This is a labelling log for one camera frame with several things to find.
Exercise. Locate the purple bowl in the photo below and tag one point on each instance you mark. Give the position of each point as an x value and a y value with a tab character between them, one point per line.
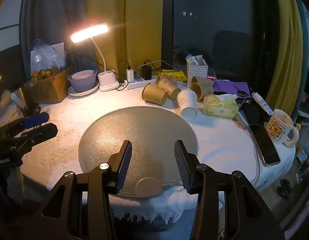
82	83

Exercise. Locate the sachets bundle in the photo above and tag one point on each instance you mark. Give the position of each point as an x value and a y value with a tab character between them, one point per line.
195	59

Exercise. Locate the white paper cup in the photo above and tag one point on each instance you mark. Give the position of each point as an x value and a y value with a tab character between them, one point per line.
186	103

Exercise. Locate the purple cloth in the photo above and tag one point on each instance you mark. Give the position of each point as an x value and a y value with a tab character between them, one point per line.
227	86

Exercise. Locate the brown paper cup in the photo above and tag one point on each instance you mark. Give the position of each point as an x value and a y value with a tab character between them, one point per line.
202	91
203	80
161	77
154	94
169	87

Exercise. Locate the white plate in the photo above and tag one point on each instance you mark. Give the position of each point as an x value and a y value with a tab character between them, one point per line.
80	93

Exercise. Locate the yellow printed bag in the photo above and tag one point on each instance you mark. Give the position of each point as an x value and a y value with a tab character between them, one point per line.
178	75

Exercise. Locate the white cartoon mug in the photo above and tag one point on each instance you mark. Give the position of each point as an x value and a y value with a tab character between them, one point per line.
278	127

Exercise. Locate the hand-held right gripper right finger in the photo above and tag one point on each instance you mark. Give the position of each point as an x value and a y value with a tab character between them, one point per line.
180	166

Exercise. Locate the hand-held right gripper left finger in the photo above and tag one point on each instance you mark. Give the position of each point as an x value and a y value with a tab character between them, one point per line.
125	166

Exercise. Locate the white plastic basket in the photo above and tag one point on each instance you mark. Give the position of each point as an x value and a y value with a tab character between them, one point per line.
197	73

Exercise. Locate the clear plastic bag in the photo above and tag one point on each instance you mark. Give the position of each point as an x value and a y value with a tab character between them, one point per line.
44	56

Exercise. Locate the yellow curtain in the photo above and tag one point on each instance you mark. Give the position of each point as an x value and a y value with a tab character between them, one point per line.
134	17
287	42

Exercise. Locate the cardboard box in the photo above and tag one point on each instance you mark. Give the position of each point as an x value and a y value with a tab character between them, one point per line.
50	91

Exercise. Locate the round beige disc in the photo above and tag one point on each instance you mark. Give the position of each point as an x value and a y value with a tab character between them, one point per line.
147	188

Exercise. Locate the round grey mat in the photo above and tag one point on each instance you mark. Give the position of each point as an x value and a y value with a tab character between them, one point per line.
134	130

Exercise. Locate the black charger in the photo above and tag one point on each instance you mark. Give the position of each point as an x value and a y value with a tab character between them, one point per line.
146	73

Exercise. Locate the pile of small oranges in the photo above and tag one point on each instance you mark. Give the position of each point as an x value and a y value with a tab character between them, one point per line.
44	73

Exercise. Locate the white power strip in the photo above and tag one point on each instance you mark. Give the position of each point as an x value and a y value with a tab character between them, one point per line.
140	83

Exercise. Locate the white desk lamp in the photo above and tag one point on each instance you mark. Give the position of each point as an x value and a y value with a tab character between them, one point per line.
108	83

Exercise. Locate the white tube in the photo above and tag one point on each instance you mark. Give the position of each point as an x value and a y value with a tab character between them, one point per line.
262	103

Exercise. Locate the white charger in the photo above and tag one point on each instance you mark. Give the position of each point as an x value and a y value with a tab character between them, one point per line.
130	74

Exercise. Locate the yellow tissue pack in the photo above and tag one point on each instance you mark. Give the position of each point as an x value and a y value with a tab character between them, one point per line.
219	107

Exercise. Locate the grey curtain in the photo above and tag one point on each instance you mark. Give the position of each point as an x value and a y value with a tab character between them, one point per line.
52	10

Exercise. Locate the small yellow duck figure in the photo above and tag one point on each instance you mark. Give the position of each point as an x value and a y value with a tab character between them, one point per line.
298	126

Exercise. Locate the black smartphone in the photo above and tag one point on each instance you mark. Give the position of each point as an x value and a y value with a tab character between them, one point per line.
265	146

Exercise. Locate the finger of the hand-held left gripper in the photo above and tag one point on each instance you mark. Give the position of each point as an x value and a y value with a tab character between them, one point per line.
35	118
43	132

